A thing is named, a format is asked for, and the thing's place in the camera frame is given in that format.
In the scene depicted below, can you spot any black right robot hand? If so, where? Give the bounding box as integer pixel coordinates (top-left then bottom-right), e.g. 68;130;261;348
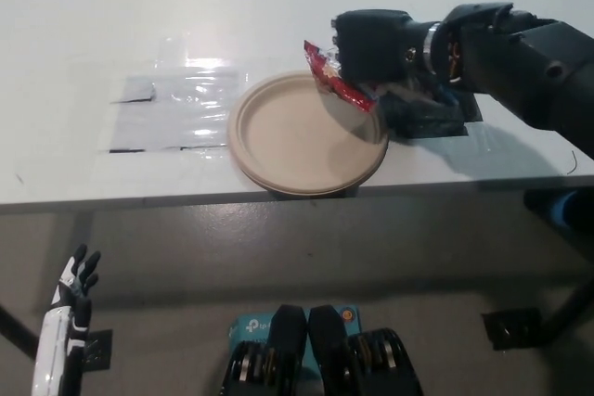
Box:
329;9;431;84

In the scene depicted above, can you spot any black mat under bag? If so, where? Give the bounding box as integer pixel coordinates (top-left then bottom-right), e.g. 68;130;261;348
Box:
384;88;484;140

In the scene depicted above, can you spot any beige paper plate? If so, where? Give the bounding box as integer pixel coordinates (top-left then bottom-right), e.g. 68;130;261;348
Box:
226;70;389;195

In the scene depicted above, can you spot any black floor foot plate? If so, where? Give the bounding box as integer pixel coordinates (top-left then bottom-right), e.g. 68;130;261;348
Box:
481;307;553;352
83;328;114;372

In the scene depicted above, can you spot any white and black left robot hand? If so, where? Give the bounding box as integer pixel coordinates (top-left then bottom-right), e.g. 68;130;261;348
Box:
54;243;102;324

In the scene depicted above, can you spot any black table leg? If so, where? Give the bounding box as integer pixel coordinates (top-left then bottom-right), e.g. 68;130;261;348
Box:
0;305;39;350
547;270;594;338

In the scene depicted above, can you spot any teal router box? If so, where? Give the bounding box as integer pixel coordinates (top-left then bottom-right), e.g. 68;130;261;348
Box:
226;305;361;377

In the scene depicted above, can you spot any grey taped plastic sheet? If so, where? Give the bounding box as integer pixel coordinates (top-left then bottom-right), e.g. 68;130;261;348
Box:
97;71;246;154

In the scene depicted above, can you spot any red blue sunflower seed bag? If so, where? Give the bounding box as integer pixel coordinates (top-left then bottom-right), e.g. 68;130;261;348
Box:
303;39;459;114

